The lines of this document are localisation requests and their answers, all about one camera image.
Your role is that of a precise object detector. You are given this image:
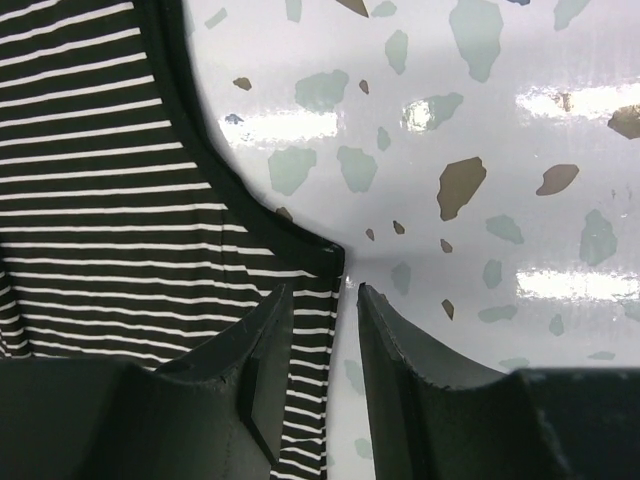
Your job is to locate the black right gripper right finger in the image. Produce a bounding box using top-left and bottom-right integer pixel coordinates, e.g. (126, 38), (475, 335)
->
(357, 284), (639, 479)

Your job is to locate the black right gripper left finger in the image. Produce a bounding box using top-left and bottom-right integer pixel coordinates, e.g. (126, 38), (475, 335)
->
(1, 285), (293, 479)

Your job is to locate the black white striped tank top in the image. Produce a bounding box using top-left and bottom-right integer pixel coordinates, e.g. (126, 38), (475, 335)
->
(1, 1), (345, 479)

